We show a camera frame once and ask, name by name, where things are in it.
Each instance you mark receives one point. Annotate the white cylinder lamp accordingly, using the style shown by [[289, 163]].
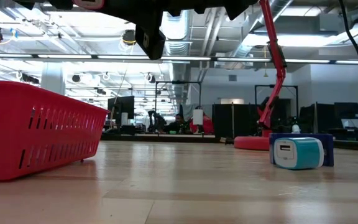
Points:
[[197, 116]]

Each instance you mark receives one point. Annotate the small white bottle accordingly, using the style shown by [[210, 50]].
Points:
[[296, 129]]

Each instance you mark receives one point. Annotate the black background station frame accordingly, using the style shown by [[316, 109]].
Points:
[[292, 86], [179, 82]]

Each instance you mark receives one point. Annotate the red desk lamp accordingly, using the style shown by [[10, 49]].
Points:
[[250, 143]]

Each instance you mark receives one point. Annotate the teal white charger cube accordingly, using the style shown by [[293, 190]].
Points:
[[306, 154]]

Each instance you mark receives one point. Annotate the black background monitor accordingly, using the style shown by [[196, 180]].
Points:
[[123, 107], [348, 110]]

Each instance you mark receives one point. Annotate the black partition panel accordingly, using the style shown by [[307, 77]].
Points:
[[222, 121], [309, 119]]

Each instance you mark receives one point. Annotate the person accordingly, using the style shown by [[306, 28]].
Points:
[[207, 126], [177, 124]]

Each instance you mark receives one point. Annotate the red plastic basket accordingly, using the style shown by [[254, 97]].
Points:
[[26, 140]]

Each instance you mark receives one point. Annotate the black metal table frame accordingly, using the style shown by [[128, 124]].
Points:
[[166, 140]]

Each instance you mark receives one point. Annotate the dark blue digital clock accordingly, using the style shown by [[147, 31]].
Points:
[[328, 149]]

